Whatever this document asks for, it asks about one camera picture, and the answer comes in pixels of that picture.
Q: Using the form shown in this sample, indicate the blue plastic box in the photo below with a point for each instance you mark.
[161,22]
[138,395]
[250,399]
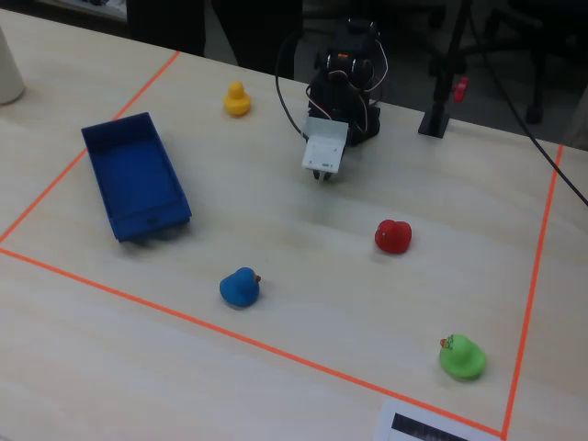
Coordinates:
[138,179]

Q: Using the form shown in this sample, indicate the white paper with black print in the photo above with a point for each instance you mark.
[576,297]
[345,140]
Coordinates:
[413,425]

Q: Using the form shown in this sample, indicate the blue rubber duck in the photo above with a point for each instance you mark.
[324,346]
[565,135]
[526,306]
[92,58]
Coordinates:
[239,287]

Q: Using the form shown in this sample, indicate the orange tape line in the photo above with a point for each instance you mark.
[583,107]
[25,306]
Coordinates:
[257,342]
[87,151]
[535,280]

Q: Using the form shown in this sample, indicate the red clamp knob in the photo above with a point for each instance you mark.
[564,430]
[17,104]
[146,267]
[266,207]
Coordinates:
[460,89]

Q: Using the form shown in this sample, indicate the yellow rubber duck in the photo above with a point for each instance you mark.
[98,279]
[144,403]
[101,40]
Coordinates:
[236,101]

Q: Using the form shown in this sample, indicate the white cylinder container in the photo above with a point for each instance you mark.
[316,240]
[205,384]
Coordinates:
[8,69]

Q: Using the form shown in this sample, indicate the red rubber duck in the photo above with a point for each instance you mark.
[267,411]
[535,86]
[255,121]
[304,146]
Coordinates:
[393,236]

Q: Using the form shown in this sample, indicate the white camera box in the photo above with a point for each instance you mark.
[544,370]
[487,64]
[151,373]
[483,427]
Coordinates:
[324,149]

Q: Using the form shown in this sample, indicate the black office chair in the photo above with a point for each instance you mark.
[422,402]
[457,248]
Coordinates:
[533,55]

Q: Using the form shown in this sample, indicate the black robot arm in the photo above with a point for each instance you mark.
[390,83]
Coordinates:
[340,87]

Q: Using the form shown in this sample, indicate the green rubber duck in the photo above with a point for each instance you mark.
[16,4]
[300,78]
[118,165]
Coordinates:
[461,358]

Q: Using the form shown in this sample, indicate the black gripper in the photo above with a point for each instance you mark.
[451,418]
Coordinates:
[322,177]

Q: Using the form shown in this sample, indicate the black stand pole with base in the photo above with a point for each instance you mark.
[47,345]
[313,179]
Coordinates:
[441,82]

